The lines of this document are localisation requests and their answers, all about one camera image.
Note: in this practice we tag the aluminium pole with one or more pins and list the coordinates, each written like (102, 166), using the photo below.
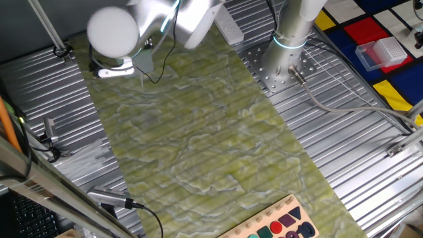
(46, 24)

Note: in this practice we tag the tan cardboard piece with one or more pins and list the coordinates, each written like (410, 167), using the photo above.
(67, 234)

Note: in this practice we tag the colourful block pattern mat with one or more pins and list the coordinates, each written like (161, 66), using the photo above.
(363, 31)

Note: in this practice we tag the black stand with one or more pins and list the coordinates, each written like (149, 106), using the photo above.
(419, 41)

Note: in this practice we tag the green marble pattern mat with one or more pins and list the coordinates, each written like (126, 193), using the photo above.
(198, 132)

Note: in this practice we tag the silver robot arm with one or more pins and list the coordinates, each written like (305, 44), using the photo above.
(112, 33)

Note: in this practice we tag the black pole clamp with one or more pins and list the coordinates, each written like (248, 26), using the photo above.
(56, 53)

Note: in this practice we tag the green puzzle piece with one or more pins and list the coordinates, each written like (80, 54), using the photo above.
(264, 232)

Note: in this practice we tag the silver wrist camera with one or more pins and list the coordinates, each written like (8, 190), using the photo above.
(115, 70)

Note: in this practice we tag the black small camera mount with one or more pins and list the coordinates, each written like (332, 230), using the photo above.
(54, 153)

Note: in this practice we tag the teal puzzle piece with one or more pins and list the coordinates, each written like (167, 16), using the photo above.
(252, 236)

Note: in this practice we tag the navy triangle puzzle piece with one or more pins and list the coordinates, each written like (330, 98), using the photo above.
(295, 212)

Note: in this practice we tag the clear plastic box lid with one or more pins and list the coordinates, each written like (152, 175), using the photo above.
(365, 56)

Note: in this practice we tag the wooden shape puzzle board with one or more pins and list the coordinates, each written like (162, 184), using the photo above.
(251, 224)

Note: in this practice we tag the red circle puzzle piece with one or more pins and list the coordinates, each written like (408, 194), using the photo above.
(276, 227)

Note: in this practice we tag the blue number puzzle piece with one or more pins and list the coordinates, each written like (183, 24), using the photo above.
(305, 229)

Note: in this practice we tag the silver depth camera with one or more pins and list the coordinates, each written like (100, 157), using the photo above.
(105, 196)

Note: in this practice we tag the short aluminium profile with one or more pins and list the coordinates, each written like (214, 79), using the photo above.
(417, 110)

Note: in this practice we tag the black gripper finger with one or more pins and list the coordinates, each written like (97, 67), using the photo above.
(149, 43)

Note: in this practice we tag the white power strip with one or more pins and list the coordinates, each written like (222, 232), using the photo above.
(229, 28)

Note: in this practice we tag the aluminium profile with bracket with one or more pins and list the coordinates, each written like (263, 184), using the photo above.
(413, 139)

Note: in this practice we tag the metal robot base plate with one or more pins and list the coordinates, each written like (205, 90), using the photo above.
(264, 74)

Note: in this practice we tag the brown cardboard box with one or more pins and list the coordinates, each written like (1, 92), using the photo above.
(413, 233)

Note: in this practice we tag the purple square puzzle piece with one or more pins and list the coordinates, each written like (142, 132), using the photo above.
(287, 220)

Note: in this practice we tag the white perforated pipette tip box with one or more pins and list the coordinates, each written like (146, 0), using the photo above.
(391, 51)

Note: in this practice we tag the large aluminium frame beam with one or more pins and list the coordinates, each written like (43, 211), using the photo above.
(39, 185)

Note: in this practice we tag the black keyboard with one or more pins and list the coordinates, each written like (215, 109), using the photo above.
(33, 221)

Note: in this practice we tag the small silver camera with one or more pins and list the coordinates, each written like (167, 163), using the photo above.
(50, 130)

